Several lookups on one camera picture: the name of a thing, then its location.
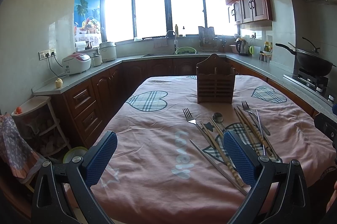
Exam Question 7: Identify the kitchen window frame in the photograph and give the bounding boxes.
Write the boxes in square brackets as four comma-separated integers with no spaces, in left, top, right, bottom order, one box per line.
[103,0,238,42]

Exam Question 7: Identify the tropical beach poster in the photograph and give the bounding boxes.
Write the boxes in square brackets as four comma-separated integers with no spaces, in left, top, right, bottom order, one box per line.
[74,0,102,47]

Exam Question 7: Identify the condiment jars rack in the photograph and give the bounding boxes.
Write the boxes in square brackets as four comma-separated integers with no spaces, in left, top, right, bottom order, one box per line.
[259,41,273,63]

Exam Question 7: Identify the green colander basin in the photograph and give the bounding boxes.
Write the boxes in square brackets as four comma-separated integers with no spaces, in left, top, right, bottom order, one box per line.
[175,47,197,55]

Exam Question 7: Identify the chrome sink faucet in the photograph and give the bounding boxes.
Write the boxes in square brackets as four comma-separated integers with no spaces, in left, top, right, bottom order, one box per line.
[166,30,178,54]

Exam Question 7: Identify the dark brown chopstick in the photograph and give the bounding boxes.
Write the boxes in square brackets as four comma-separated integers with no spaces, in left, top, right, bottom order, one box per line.
[190,139,248,196]

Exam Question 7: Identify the wall power socket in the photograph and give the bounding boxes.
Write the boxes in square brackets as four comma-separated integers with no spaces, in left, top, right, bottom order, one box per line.
[38,49,56,61]

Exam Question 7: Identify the wooden lower cabinets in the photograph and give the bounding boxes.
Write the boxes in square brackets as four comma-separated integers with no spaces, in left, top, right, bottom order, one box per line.
[51,55,321,148]

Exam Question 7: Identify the white electric pot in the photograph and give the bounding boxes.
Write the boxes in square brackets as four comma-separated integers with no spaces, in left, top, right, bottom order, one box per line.
[99,42,116,63]

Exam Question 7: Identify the black wok with lid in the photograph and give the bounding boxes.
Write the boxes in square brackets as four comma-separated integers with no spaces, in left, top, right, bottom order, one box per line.
[275,37,336,77]

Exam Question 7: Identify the pink heart-patterned tablecloth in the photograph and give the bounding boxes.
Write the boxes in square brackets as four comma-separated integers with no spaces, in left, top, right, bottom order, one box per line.
[91,75,336,223]

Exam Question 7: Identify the brown wooden utensil holder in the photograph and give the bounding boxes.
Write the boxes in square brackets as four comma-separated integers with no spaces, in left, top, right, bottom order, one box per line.
[197,54,236,104]

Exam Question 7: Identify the white red rice cooker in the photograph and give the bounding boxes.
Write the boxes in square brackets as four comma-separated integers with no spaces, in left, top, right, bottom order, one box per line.
[62,53,91,75]

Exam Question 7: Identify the steel spoon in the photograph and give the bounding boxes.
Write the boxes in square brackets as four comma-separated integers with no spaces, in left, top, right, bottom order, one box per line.
[212,112,226,133]

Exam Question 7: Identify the gas stove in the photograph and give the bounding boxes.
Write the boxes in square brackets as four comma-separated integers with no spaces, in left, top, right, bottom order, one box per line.
[283,68,336,106]

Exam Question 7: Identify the small white pot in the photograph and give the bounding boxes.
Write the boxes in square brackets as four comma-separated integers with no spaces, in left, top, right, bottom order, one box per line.
[91,54,103,67]

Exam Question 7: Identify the green cup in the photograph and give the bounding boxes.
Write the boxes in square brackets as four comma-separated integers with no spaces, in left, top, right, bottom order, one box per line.
[249,46,255,55]

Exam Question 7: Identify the yellow detergent bottle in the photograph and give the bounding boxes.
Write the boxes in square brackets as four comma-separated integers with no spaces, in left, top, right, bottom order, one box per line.
[175,24,179,37]

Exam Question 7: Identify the green white trash bin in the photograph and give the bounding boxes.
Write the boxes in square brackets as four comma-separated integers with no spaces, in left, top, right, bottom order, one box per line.
[63,147,88,164]

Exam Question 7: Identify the steel electric kettle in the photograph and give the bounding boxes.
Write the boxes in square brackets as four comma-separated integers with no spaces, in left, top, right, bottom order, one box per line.
[235,37,250,56]

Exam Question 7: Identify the light bamboo chopstick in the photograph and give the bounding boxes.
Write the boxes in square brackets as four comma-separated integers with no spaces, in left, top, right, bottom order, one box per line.
[201,122,245,187]

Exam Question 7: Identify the right steel fork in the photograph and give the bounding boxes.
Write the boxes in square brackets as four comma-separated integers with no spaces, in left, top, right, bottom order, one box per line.
[241,100,271,136]

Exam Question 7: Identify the dish drying rack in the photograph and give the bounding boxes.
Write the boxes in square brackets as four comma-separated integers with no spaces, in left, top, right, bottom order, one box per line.
[198,26,226,52]

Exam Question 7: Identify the person's right hand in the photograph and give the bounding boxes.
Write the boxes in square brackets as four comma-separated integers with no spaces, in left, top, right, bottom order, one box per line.
[326,182,337,211]

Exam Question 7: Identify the yellow apple figurine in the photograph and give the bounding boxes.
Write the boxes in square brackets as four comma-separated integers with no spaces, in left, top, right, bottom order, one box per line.
[55,78,63,88]

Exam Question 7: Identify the white plastic shelf rack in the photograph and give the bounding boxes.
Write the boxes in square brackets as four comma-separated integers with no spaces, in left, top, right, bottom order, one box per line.
[11,96,71,157]

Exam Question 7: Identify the brown wooden chopstick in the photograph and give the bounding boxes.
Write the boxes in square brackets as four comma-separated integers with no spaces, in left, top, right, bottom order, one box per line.
[234,109,261,156]

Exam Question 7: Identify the left steel fork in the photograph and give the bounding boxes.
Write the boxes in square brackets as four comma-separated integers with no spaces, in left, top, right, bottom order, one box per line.
[183,108,215,148]

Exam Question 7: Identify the patterned bamboo chopstick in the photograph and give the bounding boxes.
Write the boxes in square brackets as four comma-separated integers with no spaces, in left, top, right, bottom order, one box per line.
[236,106,282,162]

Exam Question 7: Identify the steel fork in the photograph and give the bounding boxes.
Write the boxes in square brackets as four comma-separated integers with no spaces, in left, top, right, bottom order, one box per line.
[241,100,271,136]
[183,108,215,148]

